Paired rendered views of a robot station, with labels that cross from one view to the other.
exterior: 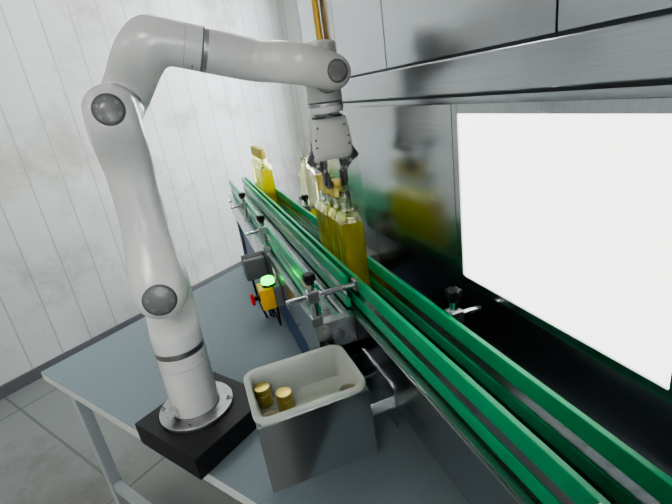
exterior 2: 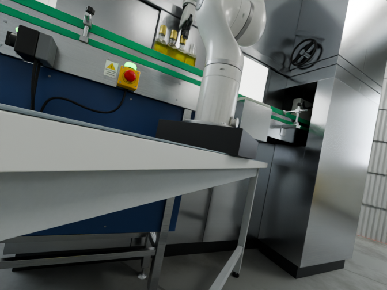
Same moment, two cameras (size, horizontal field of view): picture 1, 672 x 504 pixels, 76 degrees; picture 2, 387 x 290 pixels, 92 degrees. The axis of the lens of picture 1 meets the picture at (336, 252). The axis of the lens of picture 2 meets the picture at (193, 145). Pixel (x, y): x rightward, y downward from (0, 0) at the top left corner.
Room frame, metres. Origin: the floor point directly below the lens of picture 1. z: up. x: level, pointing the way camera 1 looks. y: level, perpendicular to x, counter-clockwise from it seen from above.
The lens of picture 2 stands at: (1.10, 0.98, 0.75)
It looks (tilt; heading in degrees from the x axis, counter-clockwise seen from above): 1 degrees up; 260
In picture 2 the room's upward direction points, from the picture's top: 11 degrees clockwise
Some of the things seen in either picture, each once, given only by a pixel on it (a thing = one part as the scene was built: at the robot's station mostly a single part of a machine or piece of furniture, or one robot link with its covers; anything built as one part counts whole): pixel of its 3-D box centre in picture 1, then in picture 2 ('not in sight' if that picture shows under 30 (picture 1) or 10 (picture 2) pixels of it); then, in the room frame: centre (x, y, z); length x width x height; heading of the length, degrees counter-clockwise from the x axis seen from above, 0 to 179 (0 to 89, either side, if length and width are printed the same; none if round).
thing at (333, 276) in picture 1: (272, 214); not in sight; (1.76, 0.24, 1.10); 1.75 x 0.01 x 0.08; 17
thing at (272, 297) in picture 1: (269, 295); (128, 80); (1.27, 0.23, 0.96); 0.07 x 0.07 x 0.07; 17
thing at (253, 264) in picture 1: (254, 266); (36, 48); (1.54, 0.31, 0.96); 0.08 x 0.08 x 0.08; 17
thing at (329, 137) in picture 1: (329, 135); (188, 17); (1.09, -0.03, 1.44); 0.10 x 0.07 x 0.11; 106
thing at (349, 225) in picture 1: (352, 250); (187, 72); (1.03, -0.04, 1.16); 0.06 x 0.06 x 0.21; 16
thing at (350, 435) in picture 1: (321, 409); (236, 122); (0.74, 0.08, 0.92); 0.27 x 0.17 x 0.15; 107
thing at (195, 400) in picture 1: (188, 378); (217, 101); (0.95, 0.42, 0.90); 0.19 x 0.19 x 0.18
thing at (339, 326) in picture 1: (336, 331); not in sight; (0.88, 0.03, 1.02); 0.09 x 0.04 x 0.07; 107
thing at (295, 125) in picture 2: not in sight; (293, 119); (0.26, -0.14, 1.07); 0.17 x 0.05 x 0.23; 107
